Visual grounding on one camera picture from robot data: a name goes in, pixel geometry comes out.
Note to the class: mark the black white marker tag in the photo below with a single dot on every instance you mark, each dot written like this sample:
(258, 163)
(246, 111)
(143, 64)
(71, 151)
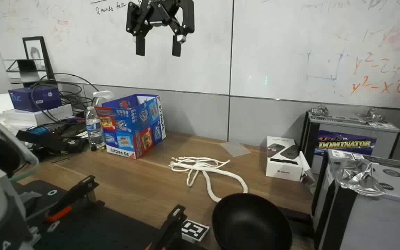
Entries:
(194, 231)

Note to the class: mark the grey battery with Dominator label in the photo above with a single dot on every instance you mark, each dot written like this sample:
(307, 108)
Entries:
(385, 139)

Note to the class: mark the clear plastic bottle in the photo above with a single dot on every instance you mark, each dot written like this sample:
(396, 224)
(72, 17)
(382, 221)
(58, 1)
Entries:
(94, 132)

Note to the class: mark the small crumpled foil piece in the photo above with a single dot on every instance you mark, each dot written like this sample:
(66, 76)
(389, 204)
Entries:
(371, 117)
(319, 111)

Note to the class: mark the black picture frame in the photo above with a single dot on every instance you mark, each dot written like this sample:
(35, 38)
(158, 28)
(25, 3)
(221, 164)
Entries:
(35, 53)

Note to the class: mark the dark blue cardboard box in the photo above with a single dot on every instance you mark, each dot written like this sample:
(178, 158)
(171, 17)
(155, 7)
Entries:
(23, 99)

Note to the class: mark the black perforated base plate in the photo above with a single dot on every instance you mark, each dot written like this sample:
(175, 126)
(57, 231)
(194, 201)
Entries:
(97, 231)

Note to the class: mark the black frying pan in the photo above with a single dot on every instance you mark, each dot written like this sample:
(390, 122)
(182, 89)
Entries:
(250, 224)

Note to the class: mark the whiteboard with black writing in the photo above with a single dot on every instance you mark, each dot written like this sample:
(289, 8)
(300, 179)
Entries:
(69, 46)

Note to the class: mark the grey battery with round caps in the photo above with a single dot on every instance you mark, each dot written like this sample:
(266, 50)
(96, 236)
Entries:
(385, 222)

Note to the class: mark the black tool bag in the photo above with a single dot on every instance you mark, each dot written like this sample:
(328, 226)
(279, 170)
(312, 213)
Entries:
(55, 139)

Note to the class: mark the flat white box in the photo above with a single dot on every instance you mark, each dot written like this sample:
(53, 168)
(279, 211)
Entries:
(47, 117)

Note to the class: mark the blue printed cardboard box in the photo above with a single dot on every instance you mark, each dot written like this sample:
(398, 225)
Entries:
(130, 133)

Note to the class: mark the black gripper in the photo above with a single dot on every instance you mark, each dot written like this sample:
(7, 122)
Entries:
(161, 11)

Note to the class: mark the white spray bottle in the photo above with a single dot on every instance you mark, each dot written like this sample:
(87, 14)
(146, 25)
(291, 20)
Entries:
(103, 96)

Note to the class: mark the large crumpled foil piece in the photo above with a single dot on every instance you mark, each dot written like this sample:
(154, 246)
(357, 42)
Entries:
(357, 174)

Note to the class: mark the white phone box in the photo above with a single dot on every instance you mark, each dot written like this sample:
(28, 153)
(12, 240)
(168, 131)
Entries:
(280, 167)

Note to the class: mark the whiteboard with faded writing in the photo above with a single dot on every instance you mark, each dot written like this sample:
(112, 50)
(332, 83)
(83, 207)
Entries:
(301, 46)

